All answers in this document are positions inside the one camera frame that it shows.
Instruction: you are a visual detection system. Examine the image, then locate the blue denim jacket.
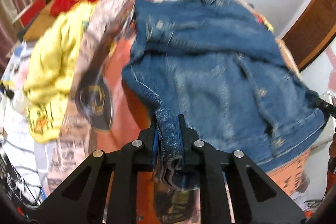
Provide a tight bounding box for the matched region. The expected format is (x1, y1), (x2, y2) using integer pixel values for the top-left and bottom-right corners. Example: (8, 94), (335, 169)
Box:
(122, 0), (327, 189)

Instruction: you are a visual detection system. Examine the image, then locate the brown wooden door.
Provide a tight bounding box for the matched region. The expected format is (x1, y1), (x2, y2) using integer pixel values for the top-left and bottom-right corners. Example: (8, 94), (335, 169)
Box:
(283, 0), (336, 71)

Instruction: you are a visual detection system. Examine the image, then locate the printed newspaper-pattern blanket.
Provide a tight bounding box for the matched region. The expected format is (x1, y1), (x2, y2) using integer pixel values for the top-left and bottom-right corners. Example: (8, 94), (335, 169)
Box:
(34, 0), (312, 224)

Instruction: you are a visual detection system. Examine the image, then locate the yellow garment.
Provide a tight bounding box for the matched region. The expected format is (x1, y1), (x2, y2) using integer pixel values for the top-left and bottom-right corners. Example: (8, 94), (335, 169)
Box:
(23, 1), (96, 143)

